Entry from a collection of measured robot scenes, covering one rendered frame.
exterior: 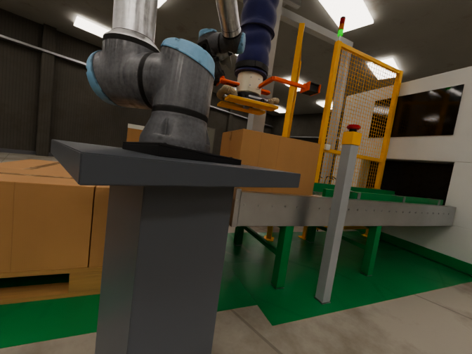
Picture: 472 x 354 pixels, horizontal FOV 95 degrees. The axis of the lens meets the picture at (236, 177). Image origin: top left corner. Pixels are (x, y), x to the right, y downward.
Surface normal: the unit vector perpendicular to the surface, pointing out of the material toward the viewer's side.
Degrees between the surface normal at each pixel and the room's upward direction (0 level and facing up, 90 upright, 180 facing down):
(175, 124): 67
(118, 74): 97
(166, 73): 87
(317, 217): 90
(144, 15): 91
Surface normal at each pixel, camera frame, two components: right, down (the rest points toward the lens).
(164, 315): 0.68, 0.15
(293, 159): 0.36, 0.13
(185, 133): 0.48, -0.25
